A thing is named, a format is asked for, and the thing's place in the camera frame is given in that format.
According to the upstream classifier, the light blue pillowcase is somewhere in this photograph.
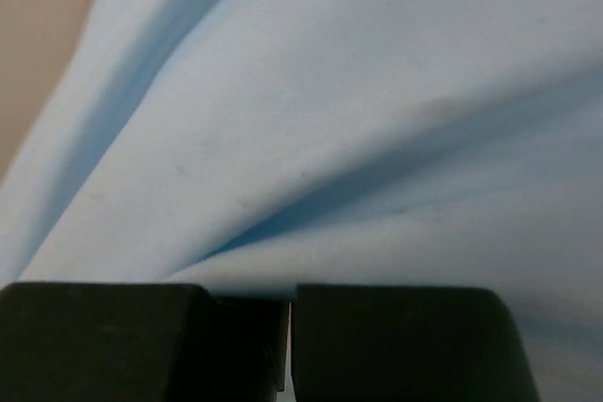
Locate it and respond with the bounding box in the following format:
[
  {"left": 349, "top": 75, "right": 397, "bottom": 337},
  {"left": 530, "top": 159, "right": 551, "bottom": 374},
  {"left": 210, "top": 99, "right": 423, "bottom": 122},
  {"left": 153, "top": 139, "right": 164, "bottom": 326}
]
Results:
[{"left": 1, "top": 0, "right": 602, "bottom": 401}]

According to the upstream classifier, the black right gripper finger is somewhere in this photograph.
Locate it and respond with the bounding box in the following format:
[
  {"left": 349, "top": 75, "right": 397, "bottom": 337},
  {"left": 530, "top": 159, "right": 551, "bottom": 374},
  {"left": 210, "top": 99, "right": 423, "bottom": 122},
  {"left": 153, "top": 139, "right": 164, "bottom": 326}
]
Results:
[{"left": 206, "top": 297, "right": 289, "bottom": 393}]

